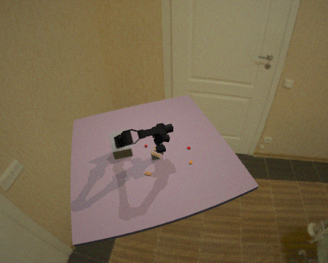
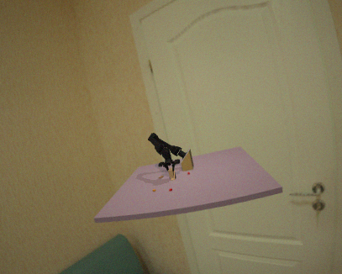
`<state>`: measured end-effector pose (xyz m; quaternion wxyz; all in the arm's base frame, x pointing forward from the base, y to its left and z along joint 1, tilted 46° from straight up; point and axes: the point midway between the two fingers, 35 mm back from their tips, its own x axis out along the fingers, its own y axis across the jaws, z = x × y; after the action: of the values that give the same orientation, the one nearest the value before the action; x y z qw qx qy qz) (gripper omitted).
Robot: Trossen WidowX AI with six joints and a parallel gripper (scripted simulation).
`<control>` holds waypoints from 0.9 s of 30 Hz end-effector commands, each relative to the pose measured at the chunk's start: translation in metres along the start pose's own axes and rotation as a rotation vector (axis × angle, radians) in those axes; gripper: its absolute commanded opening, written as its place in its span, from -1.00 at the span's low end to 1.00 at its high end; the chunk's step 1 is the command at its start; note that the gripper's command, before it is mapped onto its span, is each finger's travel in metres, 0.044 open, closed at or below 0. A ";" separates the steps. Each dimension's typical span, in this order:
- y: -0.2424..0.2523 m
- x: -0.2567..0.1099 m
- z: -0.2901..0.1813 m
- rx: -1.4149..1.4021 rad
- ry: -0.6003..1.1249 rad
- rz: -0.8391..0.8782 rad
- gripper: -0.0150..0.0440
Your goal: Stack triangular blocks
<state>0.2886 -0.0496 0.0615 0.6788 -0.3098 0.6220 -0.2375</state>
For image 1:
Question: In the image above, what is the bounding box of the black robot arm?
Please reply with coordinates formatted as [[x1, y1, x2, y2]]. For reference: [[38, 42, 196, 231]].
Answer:
[[114, 123, 173, 148]]

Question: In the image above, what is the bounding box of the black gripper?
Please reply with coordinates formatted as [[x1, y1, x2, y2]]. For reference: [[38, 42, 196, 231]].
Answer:
[[152, 135, 166, 153]]

